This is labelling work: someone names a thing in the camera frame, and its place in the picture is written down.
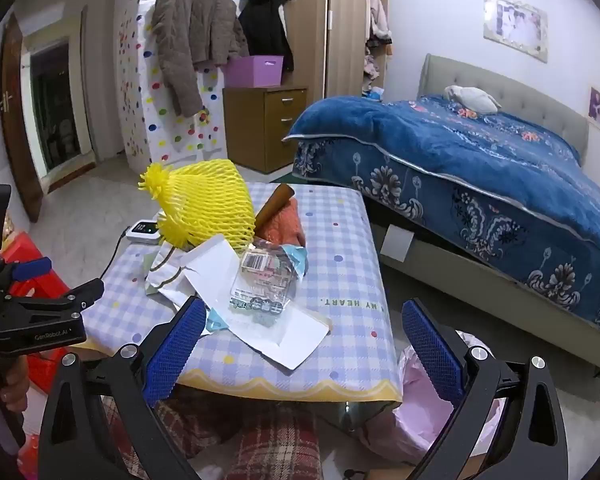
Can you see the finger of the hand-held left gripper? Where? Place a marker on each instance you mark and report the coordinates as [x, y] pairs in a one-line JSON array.
[[75, 294], [30, 266]]

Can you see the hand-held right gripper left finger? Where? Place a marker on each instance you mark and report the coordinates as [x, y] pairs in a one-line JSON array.
[[175, 345]]

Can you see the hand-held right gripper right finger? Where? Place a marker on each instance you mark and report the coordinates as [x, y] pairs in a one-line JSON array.
[[430, 345]]

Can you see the light blue paper scrap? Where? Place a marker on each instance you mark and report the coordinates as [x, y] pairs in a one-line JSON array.
[[216, 321]]

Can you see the white paper bag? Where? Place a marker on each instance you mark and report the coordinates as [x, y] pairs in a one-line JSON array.
[[162, 275]]

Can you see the pink trash bag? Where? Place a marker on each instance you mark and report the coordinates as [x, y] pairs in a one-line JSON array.
[[420, 425]]

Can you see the torn white paper sheet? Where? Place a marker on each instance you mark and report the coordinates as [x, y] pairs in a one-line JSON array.
[[210, 270]]

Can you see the clear plastic package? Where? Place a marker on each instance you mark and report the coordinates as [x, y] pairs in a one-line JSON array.
[[262, 280]]

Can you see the white envelope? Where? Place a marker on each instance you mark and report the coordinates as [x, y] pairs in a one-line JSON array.
[[290, 340]]

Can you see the yellow foam fruit net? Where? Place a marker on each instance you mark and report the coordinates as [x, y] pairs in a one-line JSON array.
[[205, 200]]

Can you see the light blue wrapper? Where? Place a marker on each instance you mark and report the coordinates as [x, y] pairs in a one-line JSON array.
[[296, 259]]

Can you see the orange plastic bag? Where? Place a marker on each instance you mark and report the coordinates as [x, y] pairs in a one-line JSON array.
[[285, 225]]

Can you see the brown paper cone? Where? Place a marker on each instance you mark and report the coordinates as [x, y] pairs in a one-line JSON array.
[[275, 205]]

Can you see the person's left hand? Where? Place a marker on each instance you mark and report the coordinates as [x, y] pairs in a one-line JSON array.
[[17, 390]]

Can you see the red plastic stool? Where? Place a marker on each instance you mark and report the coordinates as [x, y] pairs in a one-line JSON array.
[[27, 250]]

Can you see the white mobile router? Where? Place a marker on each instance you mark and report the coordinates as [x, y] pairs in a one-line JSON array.
[[145, 231]]

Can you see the checked dotted tablecloth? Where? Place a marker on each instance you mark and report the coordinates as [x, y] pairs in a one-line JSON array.
[[340, 310]]

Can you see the white square card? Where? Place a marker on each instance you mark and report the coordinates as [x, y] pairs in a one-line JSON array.
[[400, 244]]

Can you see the brown wooden door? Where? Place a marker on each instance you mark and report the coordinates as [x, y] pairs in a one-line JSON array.
[[17, 125]]

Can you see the person's plaid trousers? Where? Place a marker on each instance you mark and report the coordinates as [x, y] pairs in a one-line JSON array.
[[275, 450]]

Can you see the white polka dot wardrobe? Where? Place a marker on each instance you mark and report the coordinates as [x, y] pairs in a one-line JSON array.
[[165, 130]]

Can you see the blue patterned blanket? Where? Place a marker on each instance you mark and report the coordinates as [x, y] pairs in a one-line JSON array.
[[480, 160]]

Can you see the green floor mat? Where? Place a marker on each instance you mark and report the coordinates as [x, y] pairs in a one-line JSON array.
[[281, 178]]

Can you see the wooden drawer cabinet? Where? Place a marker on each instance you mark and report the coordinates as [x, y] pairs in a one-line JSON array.
[[250, 125]]

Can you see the white cloth bundle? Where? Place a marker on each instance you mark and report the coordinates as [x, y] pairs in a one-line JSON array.
[[472, 97]]

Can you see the light blue folded cloth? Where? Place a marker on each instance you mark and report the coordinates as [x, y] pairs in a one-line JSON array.
[[375, 93]]

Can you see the grey upholstered bed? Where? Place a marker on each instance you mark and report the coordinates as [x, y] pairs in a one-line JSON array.
[[530, 90]]

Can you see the brown quilted jacket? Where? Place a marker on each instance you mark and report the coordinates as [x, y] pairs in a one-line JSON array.
[[190, 35]]

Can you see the purple plastic basket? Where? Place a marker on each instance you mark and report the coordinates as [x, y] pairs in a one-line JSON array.
[[255, 72]]

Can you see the wooden wardrobe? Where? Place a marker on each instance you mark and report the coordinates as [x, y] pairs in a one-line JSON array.
[[345, 35]]

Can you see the hanging pale clothes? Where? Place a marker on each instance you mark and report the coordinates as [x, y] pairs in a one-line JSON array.
[[377, 25]]

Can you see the black jacket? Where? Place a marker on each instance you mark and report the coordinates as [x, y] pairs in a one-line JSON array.
[[265, 25]]

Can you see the small wall poster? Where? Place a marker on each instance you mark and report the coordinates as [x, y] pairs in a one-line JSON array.
[[598, 107]]

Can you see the large wall poster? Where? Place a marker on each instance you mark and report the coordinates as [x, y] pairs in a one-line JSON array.
[[517, 22]]

